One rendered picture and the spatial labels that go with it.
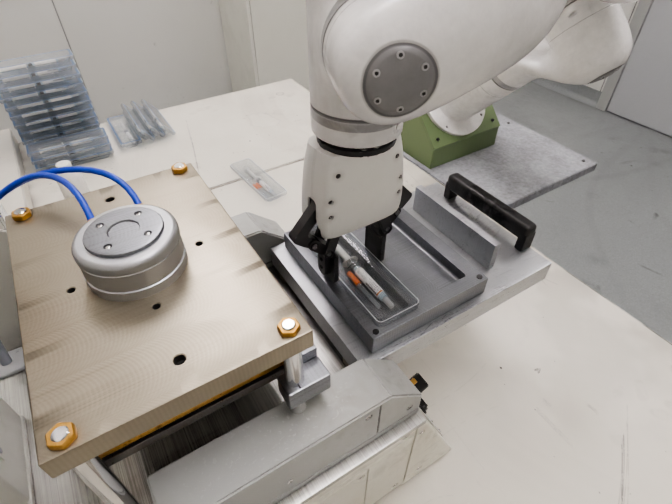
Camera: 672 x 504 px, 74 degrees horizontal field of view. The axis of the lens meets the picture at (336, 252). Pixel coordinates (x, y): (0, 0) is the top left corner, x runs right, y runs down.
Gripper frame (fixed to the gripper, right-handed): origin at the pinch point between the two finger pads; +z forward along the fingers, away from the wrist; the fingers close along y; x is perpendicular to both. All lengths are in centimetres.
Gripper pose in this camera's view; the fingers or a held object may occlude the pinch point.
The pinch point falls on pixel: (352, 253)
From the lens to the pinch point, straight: 51.9
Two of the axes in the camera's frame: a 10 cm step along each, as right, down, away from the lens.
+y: -8.5, 3.6, -3.9
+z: 0.0, 7.4, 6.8
